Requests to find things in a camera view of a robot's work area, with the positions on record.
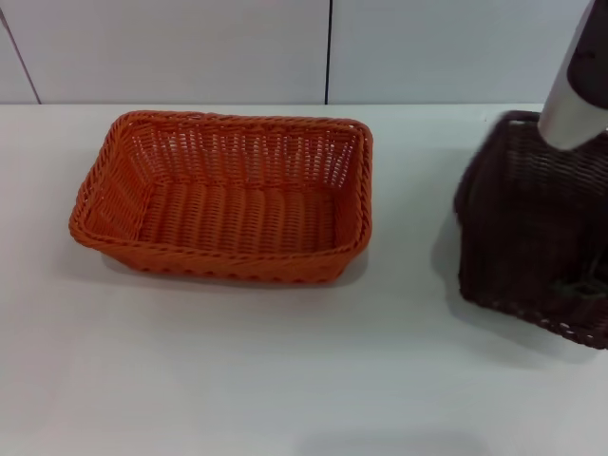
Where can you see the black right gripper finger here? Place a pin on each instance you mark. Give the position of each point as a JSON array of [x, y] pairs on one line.
[[577, 286]]

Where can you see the dark brown woven basket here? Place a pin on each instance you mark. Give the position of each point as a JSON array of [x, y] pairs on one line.
[[513, 228]]

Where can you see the orange woven basket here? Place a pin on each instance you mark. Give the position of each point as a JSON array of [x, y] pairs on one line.
[[237, 223]]

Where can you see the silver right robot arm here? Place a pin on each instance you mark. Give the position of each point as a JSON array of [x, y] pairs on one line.
[[565, 109]]

